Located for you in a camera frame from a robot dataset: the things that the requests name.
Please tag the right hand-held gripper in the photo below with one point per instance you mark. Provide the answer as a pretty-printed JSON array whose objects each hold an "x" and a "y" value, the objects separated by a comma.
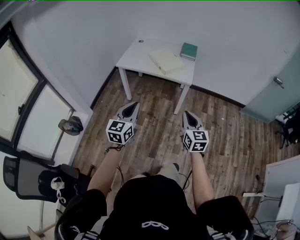
[{"x": 196, "y": 140}]

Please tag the person's black shirt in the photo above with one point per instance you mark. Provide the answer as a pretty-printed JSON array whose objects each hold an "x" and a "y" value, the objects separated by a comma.
[{"x": 150, "y": 206}]

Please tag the white table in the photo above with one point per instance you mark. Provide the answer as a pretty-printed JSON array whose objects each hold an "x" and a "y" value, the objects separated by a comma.
[{"x": 137, "y": 57}]

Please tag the white desk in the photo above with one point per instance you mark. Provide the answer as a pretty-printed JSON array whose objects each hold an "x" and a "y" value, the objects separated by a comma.
[{"x": 279, "y": 173}]

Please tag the black mesh office chair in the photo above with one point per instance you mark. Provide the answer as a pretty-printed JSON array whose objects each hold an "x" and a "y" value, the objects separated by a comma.
[{"x": 30, "y": 180}]

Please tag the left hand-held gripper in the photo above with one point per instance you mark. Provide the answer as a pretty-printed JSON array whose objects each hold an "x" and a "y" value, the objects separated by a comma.
[{"x": 120, "y": 132}]

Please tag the wooden strip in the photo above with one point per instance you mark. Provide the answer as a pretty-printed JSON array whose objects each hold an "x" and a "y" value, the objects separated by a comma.
[{"x": 252, "y": 194}]

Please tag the person's leg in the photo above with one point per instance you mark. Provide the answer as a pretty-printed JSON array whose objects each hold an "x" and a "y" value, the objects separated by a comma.
[{"x": 170, "y": 172}]

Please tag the beige folder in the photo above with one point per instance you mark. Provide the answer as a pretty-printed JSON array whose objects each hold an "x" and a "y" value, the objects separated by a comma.
[{"x": 167, "y": 61}]

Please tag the person's left forearm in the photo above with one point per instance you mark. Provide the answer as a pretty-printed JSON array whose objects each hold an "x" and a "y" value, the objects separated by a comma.
[{"x": 105, "y": 168}]

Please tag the frosted glass door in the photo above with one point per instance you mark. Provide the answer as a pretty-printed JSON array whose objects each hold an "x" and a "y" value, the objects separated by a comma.
[{"x": 276, "y": 93}]

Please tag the black framed window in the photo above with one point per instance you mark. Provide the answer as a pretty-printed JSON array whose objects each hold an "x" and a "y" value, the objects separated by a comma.
[{"x": 16, "y": 93}]

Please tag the green book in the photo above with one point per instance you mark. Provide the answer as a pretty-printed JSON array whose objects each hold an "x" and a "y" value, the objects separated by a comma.
[{"x": 189, "y": 51}]

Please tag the person's right forearm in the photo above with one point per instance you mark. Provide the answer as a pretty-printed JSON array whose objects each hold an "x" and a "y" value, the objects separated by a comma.
[{"x": 201, "y": 178}]

